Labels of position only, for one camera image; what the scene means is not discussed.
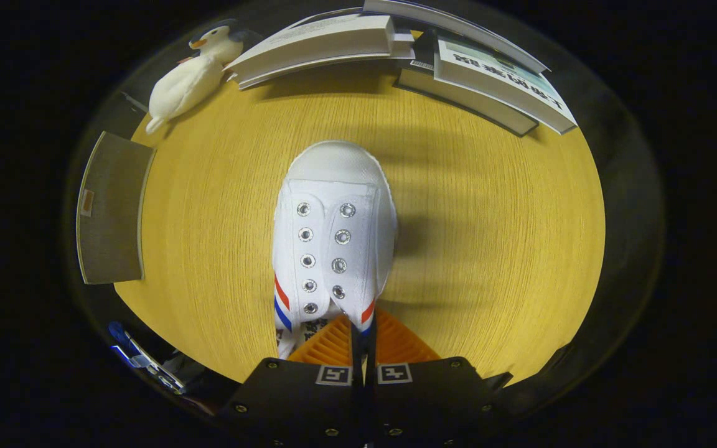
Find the blue cover book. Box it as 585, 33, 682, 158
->
362, 0, 549, 75

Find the green and white cover book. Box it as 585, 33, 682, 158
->
433, 34, 578, 136

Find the grey patterned notebook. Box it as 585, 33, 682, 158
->
234, 31, 416, 91

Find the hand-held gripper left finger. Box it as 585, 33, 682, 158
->
217, 314, 364, 448

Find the penguin plush toy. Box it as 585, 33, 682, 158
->
145, 20, 250, 136

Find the grey fabric storage box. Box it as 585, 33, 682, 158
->
76, 131, 157, 286

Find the white striped canvas shoe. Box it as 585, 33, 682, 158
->
271, 140, 398, 362

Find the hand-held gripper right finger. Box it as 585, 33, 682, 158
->
365, 309, 500, 448

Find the blue glowing screen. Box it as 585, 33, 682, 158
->
108, 320, 186, 396

